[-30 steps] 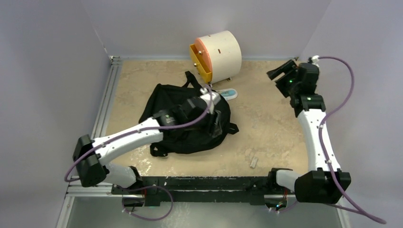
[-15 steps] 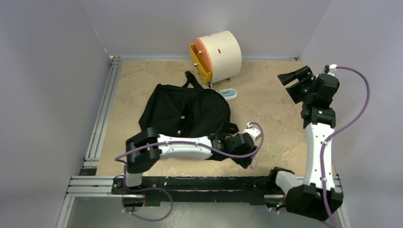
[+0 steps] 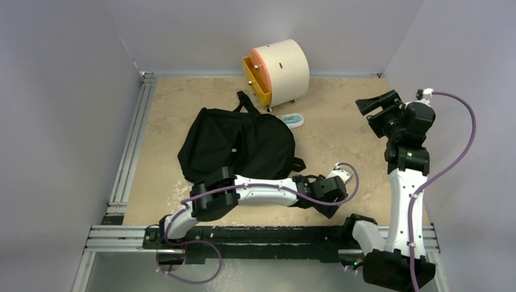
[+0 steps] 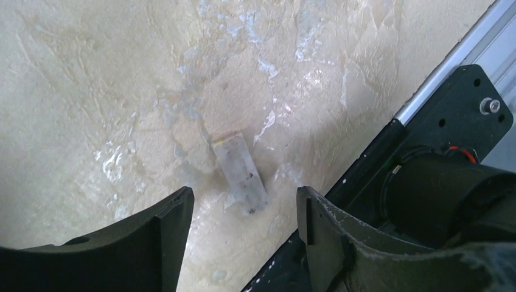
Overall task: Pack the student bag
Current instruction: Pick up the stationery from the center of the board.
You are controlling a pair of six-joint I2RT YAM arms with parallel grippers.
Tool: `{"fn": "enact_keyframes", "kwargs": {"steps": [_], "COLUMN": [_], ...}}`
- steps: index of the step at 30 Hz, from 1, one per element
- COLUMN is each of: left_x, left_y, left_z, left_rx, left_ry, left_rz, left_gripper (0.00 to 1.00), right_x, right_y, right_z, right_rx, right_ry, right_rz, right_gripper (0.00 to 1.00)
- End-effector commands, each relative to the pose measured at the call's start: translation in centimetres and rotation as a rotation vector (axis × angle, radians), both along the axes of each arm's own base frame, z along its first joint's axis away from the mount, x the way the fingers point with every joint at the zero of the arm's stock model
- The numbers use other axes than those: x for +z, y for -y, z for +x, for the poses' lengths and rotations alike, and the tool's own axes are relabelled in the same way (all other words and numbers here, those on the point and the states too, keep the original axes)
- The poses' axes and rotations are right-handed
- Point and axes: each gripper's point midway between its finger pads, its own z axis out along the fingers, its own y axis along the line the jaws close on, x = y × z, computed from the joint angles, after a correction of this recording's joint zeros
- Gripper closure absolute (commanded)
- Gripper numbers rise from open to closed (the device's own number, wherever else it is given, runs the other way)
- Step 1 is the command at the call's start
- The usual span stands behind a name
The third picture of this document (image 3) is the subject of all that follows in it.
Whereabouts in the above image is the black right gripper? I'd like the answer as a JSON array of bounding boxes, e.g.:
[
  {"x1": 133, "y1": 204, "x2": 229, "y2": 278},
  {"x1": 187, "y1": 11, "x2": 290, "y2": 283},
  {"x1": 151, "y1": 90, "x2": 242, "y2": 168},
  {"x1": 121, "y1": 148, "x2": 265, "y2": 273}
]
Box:
[{"x1": 356, "y1": 91, "x2": 406, "y2": 141}]

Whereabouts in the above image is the black student backpack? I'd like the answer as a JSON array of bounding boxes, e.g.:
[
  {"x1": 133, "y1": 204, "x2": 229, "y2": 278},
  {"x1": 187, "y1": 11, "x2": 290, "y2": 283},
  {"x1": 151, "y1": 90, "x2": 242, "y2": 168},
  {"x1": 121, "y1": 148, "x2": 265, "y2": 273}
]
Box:
[{"x1": 178, "y1": 91, "x2": 306, "y2": 183}]

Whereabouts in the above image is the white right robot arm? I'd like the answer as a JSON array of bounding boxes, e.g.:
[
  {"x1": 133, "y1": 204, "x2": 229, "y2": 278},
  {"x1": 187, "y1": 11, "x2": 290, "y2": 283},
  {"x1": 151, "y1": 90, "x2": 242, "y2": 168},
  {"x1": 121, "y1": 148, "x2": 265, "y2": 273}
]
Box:
[{"x1": 341, "y1": 88, "x2": 436, "y2": 291}]

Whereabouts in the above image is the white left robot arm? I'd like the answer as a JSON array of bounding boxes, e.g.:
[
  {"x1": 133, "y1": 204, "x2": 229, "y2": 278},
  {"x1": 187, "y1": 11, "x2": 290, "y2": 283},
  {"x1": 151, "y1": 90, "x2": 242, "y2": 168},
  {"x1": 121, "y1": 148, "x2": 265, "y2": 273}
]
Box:
[{"x1": 158, "y1": 167, "x2": 353, "y2": 249}]

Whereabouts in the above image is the blue scissors blister pack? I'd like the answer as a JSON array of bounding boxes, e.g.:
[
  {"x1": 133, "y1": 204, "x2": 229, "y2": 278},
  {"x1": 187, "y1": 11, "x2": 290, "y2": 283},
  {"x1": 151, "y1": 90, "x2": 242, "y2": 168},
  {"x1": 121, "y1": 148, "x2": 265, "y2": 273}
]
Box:
[{"x1": 277, "y1": 113, "x2": 305, "y2": 129}]

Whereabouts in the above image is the cream cylindrical drawer box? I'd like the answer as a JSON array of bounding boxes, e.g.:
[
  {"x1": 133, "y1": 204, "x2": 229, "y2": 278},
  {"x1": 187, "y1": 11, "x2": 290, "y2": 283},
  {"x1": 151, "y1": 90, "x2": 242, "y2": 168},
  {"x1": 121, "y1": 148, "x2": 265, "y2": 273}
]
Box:
[{"x1": 247, "y1": 39, "x2": 310, "y2": 108}]

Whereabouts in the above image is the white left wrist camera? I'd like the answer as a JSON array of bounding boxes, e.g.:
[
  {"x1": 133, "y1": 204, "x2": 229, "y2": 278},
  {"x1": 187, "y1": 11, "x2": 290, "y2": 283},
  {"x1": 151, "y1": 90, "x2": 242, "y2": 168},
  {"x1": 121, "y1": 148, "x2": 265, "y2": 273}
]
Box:
[{"x1": 326, "y1": 162, "x2": 357, "y2": 184}]

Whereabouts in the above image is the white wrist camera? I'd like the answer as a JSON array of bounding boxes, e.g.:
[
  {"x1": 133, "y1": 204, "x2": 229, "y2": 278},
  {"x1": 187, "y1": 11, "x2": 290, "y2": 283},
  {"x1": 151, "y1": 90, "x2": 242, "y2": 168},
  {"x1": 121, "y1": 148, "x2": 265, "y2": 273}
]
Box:
[
  {"x1": 326, "y1": 162, "x2": 357, "y2": 184},
  {"x1": 416, "y1": 88, "x2": 433, "y2": 107}
]

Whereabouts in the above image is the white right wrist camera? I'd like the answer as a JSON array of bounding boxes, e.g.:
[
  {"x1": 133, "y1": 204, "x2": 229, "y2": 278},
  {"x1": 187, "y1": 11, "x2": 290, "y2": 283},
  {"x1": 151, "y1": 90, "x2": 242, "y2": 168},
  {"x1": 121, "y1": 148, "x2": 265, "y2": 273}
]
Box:
[{"x1": 416, "y1": 88, "x2": 433, "y2": 107}]

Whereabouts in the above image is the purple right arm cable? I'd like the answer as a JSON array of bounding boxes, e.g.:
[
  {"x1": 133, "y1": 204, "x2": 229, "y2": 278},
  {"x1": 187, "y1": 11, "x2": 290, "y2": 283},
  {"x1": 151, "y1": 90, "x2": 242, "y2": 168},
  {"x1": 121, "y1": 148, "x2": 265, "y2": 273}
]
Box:
[{"x1": 407, "y1": 91, "x2": 477, "y2": 292}]

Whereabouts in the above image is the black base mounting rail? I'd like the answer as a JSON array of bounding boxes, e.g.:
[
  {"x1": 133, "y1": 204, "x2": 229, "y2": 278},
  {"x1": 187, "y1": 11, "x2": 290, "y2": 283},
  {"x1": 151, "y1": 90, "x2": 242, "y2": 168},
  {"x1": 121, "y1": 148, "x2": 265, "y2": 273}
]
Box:
[{"x1": 142, "y1": 226, "x2": 362, "y2": 264}]

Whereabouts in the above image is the aluminium table frame rail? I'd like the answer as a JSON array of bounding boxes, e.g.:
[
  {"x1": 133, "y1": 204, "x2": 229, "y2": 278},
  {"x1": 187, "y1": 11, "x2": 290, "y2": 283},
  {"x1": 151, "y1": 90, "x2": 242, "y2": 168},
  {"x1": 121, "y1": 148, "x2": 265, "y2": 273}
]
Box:
[{"x1": 72, "y1": 72, "x2": 158, "y2": 291}]

